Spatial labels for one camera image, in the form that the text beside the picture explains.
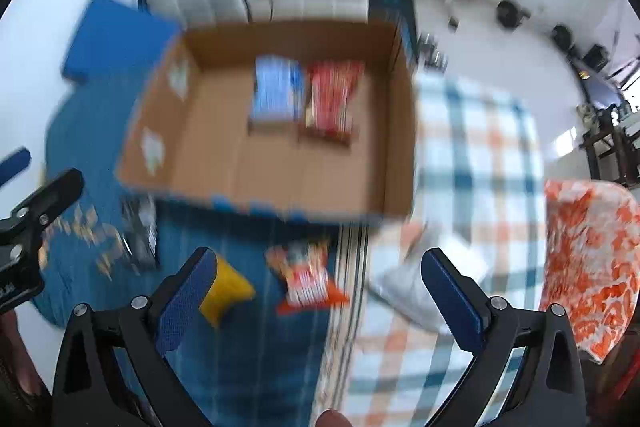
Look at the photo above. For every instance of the black snack bag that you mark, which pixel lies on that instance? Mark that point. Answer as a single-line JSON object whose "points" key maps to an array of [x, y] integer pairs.
{"points": [[139, 231]]}

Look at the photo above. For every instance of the yellow snack bag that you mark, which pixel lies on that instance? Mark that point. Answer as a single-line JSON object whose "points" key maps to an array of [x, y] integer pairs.
{"points": [[227, 290]]}

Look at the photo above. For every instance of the orange floral cushion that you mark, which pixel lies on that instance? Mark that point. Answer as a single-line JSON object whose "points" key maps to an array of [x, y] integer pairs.
{"points": [[592, 263]]}

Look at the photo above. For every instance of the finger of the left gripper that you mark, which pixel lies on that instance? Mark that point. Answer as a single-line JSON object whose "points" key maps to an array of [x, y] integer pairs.
{"points": [[14, 164]]}

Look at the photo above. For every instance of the cardboard milk box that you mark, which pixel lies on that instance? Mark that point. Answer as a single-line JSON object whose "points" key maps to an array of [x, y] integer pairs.
{"points": [[301, 119]]}

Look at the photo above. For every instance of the blue white tissue pack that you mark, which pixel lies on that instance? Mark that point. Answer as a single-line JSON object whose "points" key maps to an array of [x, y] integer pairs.
{"points": [[279, 91]]}

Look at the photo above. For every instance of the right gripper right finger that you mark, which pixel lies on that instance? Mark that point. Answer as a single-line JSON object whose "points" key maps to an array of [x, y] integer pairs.
{"points": [[548, 389]]}

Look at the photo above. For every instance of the blue striped bedsheet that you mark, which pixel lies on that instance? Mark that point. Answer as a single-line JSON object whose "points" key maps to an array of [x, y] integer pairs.
{"points": [[195, 340]]}

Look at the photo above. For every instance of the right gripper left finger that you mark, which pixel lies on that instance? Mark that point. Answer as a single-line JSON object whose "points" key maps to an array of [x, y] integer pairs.
{"points": [[89, 389]]}

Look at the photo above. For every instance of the dark wooden furniture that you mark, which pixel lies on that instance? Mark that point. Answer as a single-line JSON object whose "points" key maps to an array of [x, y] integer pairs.
{"points": [[607, 137]]}

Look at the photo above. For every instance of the blue foam mat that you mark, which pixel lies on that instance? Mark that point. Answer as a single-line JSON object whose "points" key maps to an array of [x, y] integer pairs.
{"points": [[112, 37]]}

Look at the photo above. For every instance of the plaid blanket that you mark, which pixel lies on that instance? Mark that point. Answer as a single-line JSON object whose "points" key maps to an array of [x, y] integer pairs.
{"points": [[478, 195]]}

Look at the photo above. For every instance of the person's left hand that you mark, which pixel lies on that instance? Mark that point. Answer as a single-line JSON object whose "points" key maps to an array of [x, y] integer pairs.
{"points": [[20, 362]]}

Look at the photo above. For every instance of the small barbell on floor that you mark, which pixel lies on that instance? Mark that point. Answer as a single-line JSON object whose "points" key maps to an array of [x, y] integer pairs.
{"points": [[510, 15]]}

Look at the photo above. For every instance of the orange snack bag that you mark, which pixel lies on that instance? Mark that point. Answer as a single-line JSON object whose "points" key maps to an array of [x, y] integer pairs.
{"points": [[302, 267]]}

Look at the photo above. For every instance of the red snack bag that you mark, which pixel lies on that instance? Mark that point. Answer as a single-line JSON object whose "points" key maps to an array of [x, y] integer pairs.
{"points": [[331, 85]]}

